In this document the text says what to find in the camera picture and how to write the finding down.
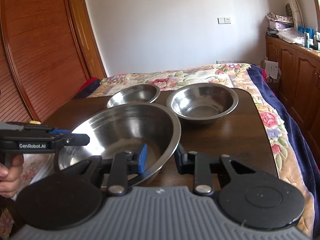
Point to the person's left hand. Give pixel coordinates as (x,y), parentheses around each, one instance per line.
(10,177)

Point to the yellow plush toy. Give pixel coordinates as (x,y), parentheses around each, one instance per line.
(34,122)

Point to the wooden door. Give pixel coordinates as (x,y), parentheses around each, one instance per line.
(86,38)

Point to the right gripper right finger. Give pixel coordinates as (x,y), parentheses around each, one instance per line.
(196,164)

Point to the dark blue blanket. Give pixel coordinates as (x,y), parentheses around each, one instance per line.
(306,162)

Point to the floral bed quilt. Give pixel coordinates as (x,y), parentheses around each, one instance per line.
(232,76)

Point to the medium steel bowl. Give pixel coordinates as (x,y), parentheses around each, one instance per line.
(202,103)

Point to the wall light switch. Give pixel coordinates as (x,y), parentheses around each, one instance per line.
(224,20)

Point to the small steel bowl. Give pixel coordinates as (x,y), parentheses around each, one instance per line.
(138,93)

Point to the white paper bag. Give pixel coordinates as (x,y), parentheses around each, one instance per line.
(270,68)

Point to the wooden slatted headboard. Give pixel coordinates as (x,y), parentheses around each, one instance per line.
(42,66)

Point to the wooden cabinet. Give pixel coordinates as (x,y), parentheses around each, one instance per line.
(299,86)

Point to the large steel bowl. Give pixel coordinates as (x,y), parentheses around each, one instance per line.
(124,128)

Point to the pile of folded cloth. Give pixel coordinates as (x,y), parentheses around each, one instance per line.
(278,18)

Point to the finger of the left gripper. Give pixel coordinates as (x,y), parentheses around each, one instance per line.
(38,128)
(71,139)

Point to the wall power outlet strip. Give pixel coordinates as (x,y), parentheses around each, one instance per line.
(229,62)

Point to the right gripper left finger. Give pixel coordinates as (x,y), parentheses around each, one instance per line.
(124,163)

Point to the red cloth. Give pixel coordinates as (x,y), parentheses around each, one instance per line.
(89,82)

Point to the floral square plate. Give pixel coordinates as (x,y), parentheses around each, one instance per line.
(35,168)

